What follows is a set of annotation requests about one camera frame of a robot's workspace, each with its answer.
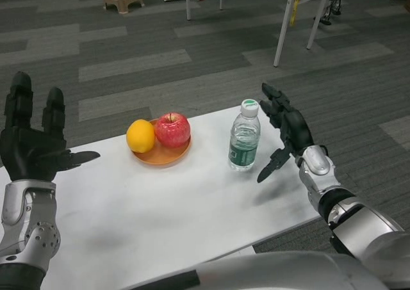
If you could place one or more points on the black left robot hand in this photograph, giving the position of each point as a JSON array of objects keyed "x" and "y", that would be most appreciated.
[{"x": 27, "y": 152}]

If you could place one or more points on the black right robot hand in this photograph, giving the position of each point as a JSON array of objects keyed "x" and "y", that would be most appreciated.
[{"x": 294, "y": 126}]

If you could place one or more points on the clear water bottle green label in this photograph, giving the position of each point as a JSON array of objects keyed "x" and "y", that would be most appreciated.
[{"x": 244, "y": 142}]

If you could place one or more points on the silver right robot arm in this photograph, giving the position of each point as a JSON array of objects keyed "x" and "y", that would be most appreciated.
[{"x": 352, "y": 216}]

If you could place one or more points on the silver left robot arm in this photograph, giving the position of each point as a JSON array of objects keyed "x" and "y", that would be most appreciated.
[{"x": 29, "y": 226}]

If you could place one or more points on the long white table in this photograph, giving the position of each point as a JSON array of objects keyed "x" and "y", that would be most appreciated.
[{"x": 279, "y": 46}]

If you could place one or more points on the yellow lemon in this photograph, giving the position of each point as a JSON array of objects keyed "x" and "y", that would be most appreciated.
[{"x": 140, "y": 136}]

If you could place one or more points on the red apple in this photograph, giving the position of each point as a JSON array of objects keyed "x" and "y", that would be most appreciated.
[{"x": 173, "y": 130}]

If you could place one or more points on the standing silver humanoid robot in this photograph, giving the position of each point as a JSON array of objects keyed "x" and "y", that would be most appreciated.
[{"x": 334, "y": 2}]

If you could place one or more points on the orange round plate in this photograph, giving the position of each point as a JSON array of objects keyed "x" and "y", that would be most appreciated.
[{"x": 165, "y": 157}]

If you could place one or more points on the silver robot chest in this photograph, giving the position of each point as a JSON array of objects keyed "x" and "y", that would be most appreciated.
[{"x": 288, "y": 270}]

